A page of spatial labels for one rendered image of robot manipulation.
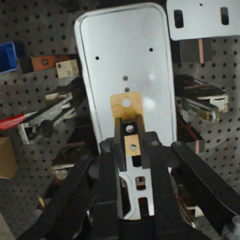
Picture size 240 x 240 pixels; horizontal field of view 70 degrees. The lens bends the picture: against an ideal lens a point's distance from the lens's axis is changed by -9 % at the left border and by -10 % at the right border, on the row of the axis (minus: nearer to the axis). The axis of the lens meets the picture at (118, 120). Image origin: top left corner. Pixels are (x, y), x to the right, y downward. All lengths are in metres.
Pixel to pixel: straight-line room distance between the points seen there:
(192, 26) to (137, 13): 0.13
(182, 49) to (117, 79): 0.18
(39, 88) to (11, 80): 0.14
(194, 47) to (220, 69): 0.37
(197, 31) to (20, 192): 1.13
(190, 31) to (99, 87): 0.26
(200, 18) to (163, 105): 0.23
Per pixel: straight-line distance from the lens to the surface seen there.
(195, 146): 0.58
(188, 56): 0.51
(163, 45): 0.47
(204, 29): 0.51
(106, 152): 0.16
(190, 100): 0.47
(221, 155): 1.02
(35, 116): 0.33
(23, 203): 1.26
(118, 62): 0.47
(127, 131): 0.23
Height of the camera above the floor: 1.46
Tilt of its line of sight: 70 degrees down
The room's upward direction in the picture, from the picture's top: 176 degrees counter-clockwise
